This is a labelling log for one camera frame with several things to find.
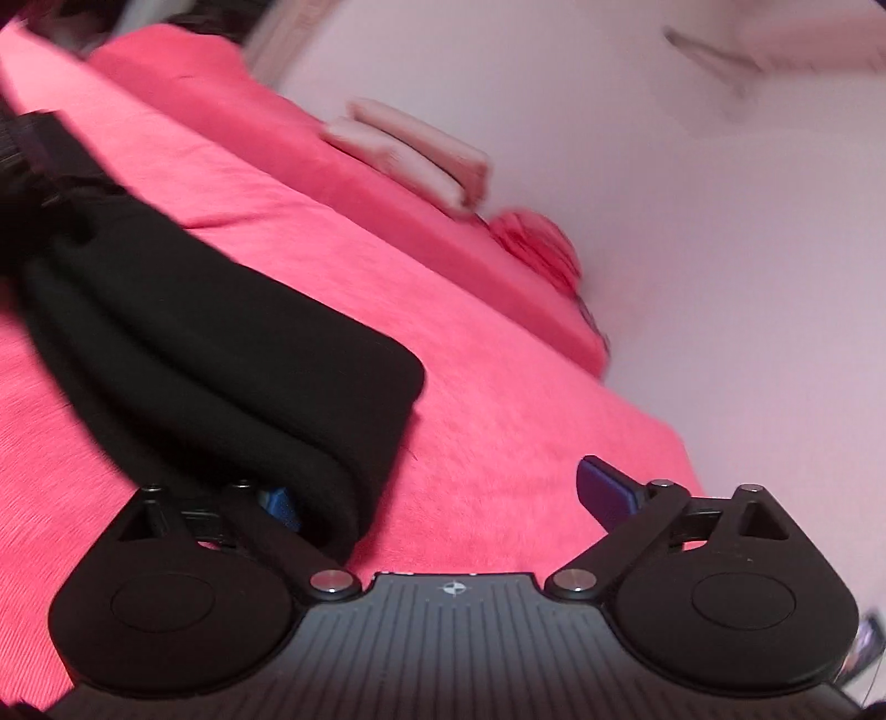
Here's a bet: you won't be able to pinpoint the pink bed sheet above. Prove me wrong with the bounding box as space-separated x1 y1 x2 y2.
0 28 707 714

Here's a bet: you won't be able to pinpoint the pale pink pillow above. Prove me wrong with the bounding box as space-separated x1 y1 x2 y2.
348 99 494 203
322 117 473 212

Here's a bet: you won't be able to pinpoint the black pants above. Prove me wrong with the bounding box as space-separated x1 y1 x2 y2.
0 173 426 565

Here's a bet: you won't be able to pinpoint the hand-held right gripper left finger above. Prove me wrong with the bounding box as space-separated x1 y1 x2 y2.
104 482 362 602

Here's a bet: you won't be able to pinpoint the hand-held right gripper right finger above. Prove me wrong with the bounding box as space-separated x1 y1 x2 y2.
544 455 799 602

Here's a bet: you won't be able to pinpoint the pink curtain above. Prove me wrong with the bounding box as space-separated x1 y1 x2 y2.
239 0 347 91

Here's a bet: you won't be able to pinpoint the folded pink blanket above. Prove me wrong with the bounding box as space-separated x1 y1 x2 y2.
488 209 584 299

